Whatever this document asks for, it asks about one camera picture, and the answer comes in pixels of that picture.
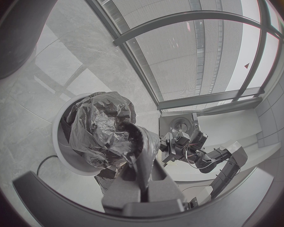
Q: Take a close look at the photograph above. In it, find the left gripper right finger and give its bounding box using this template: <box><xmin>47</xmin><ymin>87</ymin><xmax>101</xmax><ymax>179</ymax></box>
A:
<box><xmin>148</xmin><ymin>161</ymin><xmax>187</xmax><ymax>210</ymax></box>

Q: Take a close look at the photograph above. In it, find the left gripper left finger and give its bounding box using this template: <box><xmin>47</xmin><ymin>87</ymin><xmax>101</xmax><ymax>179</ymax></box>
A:
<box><xmin>102</xmin><ymin>166</ymin><xmax>142</xmax><ymax>210</ymax></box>

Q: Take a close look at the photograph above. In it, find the black plastic bag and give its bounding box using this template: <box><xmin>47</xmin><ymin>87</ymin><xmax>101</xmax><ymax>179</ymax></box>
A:
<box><xmin>62</xmin><ymin>91</ymin><xmax>160</xmax><ymax>202</ymax></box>

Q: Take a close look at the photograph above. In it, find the white trash bin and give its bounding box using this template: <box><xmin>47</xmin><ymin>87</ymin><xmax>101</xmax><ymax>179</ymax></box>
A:
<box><xmin>52</xmin><ymin>92</ymin><xmax>116</xmax><ymax>176</ymax></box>

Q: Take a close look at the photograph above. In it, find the white box with round opening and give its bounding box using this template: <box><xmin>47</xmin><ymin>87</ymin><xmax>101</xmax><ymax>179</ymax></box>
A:
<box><xmin>159</xmin><ymin>113</ymin><xmax>200</xmax><ymax>141</ymax></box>

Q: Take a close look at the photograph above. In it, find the window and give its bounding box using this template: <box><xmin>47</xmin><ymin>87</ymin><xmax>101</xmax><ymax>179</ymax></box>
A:
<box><xmin>72</xmin><ymin>0</ymin><xmax>284</xmax><ymax>111</ymax></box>

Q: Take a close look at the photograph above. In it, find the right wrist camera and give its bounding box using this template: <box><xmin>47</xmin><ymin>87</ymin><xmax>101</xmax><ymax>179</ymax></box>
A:
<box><xmin>174</xmin><ymin>131</ymin><xmax>191</xmax><ymax>148</ymax></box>

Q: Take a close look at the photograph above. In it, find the black cable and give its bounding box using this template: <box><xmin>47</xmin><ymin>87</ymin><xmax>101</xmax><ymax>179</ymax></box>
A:
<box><xmin>37</xmin><ymin>155</ymin><xmax>59</xmax><ymax>177</ymax></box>

